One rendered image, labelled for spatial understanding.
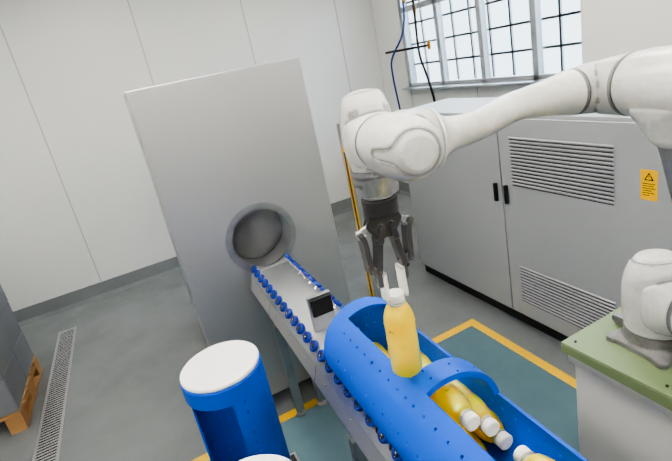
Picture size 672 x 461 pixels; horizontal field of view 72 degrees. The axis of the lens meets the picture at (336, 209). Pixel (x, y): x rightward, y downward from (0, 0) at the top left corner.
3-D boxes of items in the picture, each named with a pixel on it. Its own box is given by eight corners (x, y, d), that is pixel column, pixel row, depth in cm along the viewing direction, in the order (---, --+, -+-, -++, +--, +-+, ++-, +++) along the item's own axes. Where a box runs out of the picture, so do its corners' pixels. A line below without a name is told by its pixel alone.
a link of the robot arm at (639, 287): (653, 303, 138) (652, 235, 132) (716, 332, 121) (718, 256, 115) (608, 320, 135) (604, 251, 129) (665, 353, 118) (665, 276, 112)
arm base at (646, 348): (637, 311, 145) (636, 295, 144) (713, 345, 125) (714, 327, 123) (592, 332, 140) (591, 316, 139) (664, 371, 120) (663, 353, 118)
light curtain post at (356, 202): (407, 434, 249) (348, 120, 197) (413, 441, 244) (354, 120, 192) (397, 439, 247) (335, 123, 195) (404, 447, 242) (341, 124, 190)
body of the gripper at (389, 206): (387, 186, 100) (393, 226, 103) (352, 197, 97) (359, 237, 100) (405, 192, 94) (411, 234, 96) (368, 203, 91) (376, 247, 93)
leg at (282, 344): (304, 408, 283) (280, 320, 264) (307, 414, 278) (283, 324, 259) (295, 412, 281) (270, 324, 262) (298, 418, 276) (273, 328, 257)
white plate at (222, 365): (196, 344, 178) (197, 347, 179) (166, 395, 152) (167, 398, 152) (265, 335, 175) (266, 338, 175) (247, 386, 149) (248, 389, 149)
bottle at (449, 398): (433, 378, 122) (482, 423, 106) (411, 391, 120) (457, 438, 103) (429, 357, 120) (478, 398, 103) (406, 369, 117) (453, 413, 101)
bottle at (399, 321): (402, 354, 114) (391, 288, 107) (427, 363, 109) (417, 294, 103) (386, 371, 109) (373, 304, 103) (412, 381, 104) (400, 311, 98)
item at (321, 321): (335, 321, 195) (327, 288, 190) (339, 325, 192) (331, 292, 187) (313, 330, 192) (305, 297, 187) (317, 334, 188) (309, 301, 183)
